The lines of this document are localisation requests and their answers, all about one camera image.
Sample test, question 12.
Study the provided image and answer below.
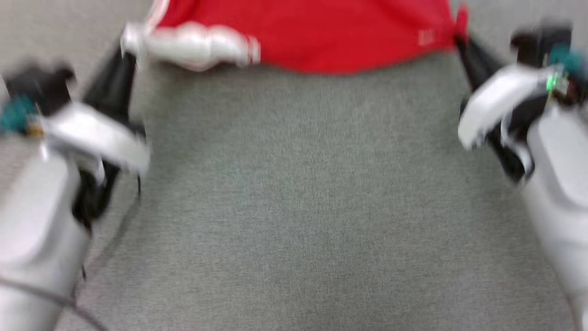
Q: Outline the red and white shirt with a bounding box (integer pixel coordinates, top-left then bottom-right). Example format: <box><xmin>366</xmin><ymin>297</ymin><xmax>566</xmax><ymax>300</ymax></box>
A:
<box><xmin>120</xmin><ymin>0</ymin><xmax>470</xmax><ymax>75</ymax></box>

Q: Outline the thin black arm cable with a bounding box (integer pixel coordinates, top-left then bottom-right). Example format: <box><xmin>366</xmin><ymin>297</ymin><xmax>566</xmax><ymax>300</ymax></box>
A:
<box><xmin>0</xmin><ymin>275</ymin><xmax>111</xmax><ymax>331</ymax></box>
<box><xmin>73</xmin><ymin>172</ymin><xmax>144</xmax><ymax>282</ymax></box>

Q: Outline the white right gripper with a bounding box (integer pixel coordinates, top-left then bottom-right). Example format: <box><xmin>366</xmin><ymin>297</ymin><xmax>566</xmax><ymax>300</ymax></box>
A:
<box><xmin>454</xmin><ymin>33</ymin><xmax>563</xmax><ymax>185</ymax></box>

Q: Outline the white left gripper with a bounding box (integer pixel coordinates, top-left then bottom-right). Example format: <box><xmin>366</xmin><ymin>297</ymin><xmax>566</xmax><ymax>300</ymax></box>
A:
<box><xmin>40</xmin><ymin>46</ymin><xmax>151</xmax><ymax>228</ymax></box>

